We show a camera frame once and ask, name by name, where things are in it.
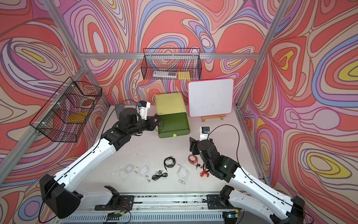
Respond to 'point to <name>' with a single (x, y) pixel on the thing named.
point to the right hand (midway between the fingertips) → (197, 141)
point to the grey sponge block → (118, 108)
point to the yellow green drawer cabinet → (171, 108)
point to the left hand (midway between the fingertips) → (162, 119)
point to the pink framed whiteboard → (210, 97)
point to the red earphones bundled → (202, 173)
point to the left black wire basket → (64, 117)
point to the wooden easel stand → (221, 116)
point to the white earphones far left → (123, 172)
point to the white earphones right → (182, 174)
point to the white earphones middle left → (144, 171)
